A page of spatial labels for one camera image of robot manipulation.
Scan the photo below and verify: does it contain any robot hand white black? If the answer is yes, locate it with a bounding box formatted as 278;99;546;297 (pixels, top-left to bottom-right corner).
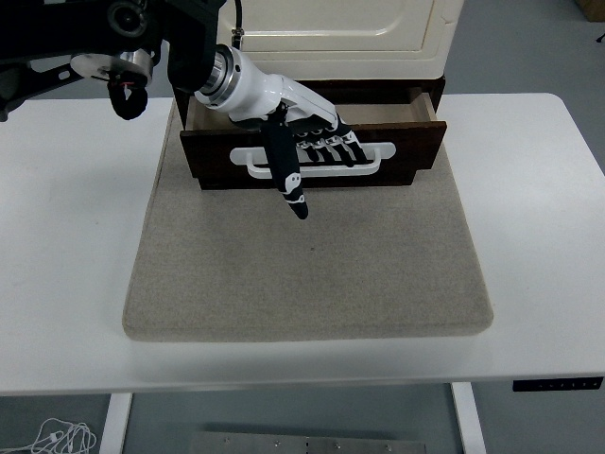
221;46;374;221

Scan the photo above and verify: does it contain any white drawer handle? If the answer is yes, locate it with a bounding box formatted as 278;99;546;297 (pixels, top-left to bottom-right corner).
230;141;397;181

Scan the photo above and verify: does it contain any dark wooden drawer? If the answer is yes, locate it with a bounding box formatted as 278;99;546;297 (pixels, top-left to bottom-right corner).
179;92;448;191

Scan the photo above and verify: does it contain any cream plastic cabinet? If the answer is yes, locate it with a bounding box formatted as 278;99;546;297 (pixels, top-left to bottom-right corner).
215;0;465;82

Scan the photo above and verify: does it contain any grey felt mat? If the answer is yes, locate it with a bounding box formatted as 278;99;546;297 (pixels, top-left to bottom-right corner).
122;96;495;341

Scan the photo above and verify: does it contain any brown cardboard box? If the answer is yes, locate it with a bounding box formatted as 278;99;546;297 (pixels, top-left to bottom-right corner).
575;0;605;23

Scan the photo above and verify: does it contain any grey metal plate with screws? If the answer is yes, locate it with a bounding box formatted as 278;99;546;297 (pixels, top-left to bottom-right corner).
188;430;429;454

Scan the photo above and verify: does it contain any white table leg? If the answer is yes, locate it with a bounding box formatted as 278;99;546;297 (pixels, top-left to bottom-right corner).
450;381;488;454
98;392;134;454

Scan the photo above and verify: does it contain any black table control panel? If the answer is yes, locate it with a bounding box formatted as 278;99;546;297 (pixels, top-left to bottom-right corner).
512;376;605;393

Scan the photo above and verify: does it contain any white cable on floor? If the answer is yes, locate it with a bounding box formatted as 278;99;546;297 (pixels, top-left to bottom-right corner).
0;417;98;454

